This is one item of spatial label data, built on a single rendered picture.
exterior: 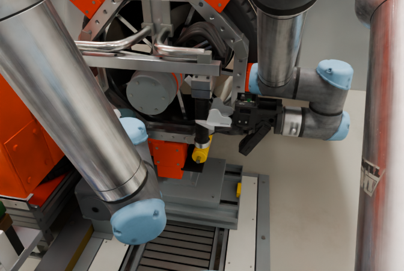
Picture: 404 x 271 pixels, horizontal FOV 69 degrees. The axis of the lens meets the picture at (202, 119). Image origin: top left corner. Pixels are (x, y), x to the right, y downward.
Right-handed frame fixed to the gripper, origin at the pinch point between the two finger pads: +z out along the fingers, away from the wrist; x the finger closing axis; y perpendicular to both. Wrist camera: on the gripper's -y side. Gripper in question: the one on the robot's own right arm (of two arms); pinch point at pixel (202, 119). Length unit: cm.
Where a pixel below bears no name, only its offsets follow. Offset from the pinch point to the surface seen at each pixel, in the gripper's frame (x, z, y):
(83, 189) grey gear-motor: -7, 48, -43
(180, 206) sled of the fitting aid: -27, 15, -68
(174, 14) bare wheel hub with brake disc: -53, 21, 13
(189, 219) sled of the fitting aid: -23, 10, -71
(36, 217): 1, 66, -53
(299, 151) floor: -97, -48, -83
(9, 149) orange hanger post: 8, 55, -12
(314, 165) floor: -85, -57, -83
